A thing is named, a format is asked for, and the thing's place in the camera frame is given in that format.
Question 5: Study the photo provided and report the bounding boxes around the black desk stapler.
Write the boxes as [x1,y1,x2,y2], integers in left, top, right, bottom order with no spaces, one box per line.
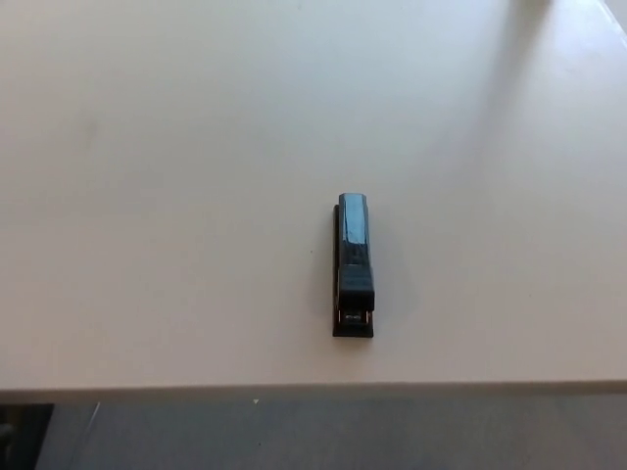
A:
[331,191,379,340]

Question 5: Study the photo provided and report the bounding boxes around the black box-shaped object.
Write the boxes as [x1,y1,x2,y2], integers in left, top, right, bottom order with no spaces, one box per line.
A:
[0,403,55,470]

